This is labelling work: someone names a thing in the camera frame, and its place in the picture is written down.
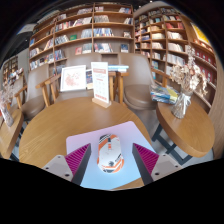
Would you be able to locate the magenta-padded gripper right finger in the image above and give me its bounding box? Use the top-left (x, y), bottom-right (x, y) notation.
top-left (131, 143), bottom-right (184, 186)

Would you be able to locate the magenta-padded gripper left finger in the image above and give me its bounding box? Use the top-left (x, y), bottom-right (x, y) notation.
top-left (41, 143), bottom-right (92, 186)

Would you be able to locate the white orange black computer mouse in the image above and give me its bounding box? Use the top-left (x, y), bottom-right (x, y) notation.
top-left (96, 133), bottom-right (125, 174)

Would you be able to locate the pale pink blue mouse pad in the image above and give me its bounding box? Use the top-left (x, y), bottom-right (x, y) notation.
top-left (65, 120), bottom-right (156, 191)

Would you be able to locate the round wooden side table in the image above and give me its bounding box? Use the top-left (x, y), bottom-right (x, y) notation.
top-left (0, 109), bottom-right (25, 160)
top-left (151, 99), bottom-right (216, 166)

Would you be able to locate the glass vase with dried flowers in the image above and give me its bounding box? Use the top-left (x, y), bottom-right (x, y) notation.
top-left (169, 44), bottom-right (208, 120)
top-left (0, 83), bottom-right (18, 128)

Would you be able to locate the stack of colourful books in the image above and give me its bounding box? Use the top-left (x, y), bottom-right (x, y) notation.
top-left (149, 83), bottom-right (180, 105)

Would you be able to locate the beige armchair with wooden arms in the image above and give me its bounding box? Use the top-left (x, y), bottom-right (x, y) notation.
top-left (35, 52), bottom-right (118, 108)
top-left (116, 52), bottom-right (171, 111)
top-left (13, 63), bottom-right (56, 121)

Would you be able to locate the white framed floral picture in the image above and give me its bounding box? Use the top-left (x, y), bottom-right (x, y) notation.
top-left (59, 64), bottom-right (88, 93)

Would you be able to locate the white sign on wooden base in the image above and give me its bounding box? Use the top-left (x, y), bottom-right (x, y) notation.
top-left (90, 61), bottom-right (112, 109)

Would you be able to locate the dark cover book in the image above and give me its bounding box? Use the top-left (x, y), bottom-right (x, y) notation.
top-left (85, 68), bottom-right (94, 90)

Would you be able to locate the light blue book stack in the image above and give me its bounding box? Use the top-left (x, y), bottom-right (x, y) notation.
top-left (107, 64), bottom-right (130, 73)

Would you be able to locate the distant wooden bookshelf unit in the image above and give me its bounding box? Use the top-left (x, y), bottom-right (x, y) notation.
top-left (1, 55), bottom-right (19, 86)

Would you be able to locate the curved wooden bookshelf unit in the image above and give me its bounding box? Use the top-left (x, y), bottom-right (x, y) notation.
top-left (133, 6), bottom-right (224, 111)

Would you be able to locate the white hanging ceiling panel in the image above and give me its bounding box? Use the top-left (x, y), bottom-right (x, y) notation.
top-left (16, 23), bottom-right (37, 35)

